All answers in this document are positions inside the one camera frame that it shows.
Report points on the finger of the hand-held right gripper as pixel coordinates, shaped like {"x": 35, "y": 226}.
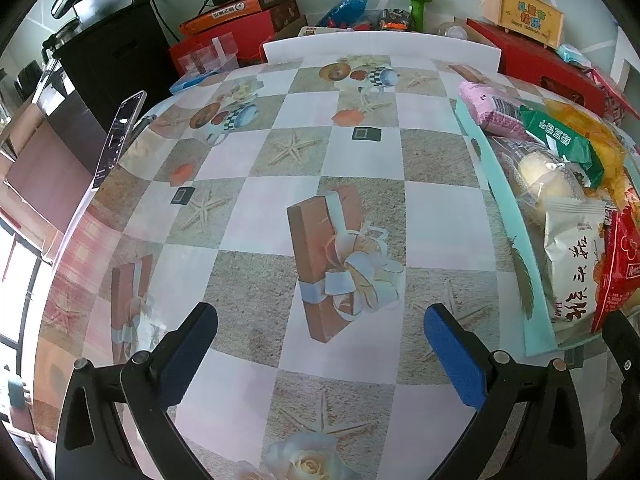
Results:
{"x": 625, "y": 345}
{"x": 627, "y": 425}

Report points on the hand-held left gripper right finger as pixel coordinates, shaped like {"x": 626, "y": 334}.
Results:
{"x": 452, "y": 355}

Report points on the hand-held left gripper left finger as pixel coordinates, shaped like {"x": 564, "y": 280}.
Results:
{"x": 192, "y": 350}

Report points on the red snack packet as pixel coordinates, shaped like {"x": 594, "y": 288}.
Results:
{"x": 622, "y": 270}

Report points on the large cream orange snack packet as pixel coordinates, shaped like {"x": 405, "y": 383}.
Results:
{"x": 570, "y": 260}

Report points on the white tray with teal rim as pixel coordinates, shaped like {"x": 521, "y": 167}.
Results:
{"x": 515, "y": 270}

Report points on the yellow snack packet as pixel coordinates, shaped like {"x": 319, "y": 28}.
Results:
{"x": 607, "y": 160}

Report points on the round bread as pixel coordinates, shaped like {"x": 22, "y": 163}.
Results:
{"x": 542, "y": 175}

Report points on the green snack packet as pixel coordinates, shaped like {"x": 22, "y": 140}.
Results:
{"x": 560, "y": 140}

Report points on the pink snack packet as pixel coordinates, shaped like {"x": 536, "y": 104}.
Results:
{"x": 487, "y": 110}

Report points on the brown side table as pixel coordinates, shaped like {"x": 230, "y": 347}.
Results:
{"x": 45, "y": 160}

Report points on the red printed bag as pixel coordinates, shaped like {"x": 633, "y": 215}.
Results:
{"x": 617, "y": 92}

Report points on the blue flat packet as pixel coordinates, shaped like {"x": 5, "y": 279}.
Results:
{"x": 192, "y": 81}

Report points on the white shelf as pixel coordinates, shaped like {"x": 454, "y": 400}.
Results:
{"x": 627, "y": 60}

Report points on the red crate box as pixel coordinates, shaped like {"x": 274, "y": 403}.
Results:
{"x": 530, "y": 67}

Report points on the light blue packet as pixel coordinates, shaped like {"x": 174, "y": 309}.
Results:
{"x": 574, "y": 55}

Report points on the clear plastic box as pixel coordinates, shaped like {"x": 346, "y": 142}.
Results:
{"x": 207, "y": 55}

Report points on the red gift box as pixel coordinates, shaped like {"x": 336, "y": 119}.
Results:
{"x": 255, "y": 40}

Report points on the white cardboard box of items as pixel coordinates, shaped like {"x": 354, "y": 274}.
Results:
{"x": 380, "y": 45}

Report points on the clear tape roll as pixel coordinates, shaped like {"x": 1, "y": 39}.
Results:
{"x": 454, "y": 31}

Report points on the orange flat box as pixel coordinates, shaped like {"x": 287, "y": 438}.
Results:
{"x": 220, "y": 15}

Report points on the silver pot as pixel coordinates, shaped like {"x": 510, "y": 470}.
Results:
{"x": 60, "y": 37}

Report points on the colourful toy pile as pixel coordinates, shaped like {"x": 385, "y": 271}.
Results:
{"x": 392, "y": 19}

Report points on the white printed box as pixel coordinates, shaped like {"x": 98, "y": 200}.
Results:
{"x": 314, "y": 31}

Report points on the green dumbbell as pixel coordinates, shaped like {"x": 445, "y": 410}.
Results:
{"x": 417, "y": 7}

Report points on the dark brown box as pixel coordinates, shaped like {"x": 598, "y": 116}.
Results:
{"x": 277, "y": 5}

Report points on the blue plastic bottle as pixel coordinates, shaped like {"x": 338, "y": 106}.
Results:
{"x": 345, "y": 7}

